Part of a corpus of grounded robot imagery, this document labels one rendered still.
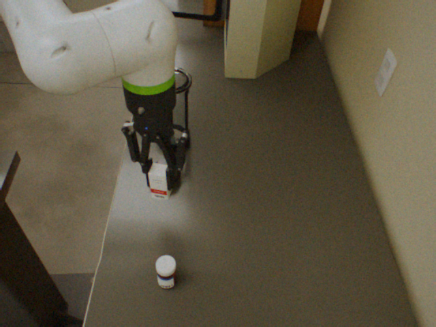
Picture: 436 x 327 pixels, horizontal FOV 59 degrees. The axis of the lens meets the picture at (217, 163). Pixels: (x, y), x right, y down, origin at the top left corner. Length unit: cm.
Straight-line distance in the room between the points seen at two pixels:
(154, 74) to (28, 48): 18
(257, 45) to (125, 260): 82
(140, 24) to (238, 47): 79
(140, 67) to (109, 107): 220
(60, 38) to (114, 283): 55
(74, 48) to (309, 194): 73
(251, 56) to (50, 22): 89
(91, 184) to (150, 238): 141
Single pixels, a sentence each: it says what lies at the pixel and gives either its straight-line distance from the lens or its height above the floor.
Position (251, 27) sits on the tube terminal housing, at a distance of 132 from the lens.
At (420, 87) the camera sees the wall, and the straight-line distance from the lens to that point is 102.
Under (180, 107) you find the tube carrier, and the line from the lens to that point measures 102.
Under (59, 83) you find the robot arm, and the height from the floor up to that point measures 143.
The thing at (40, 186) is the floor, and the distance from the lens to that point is 241.
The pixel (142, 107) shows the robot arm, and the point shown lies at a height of 133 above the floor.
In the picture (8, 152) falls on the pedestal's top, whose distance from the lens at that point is 124.
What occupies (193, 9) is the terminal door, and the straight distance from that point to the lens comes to 165.
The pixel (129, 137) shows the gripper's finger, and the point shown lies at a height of 121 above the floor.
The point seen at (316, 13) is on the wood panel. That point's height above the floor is 102.
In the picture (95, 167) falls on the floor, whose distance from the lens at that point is 241.
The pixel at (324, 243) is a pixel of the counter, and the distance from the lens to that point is 99.
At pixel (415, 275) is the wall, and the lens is 103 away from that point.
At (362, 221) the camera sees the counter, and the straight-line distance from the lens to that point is 107.
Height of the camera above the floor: 175
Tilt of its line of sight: 48 degrees down
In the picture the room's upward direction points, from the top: 4 degrees clockwise
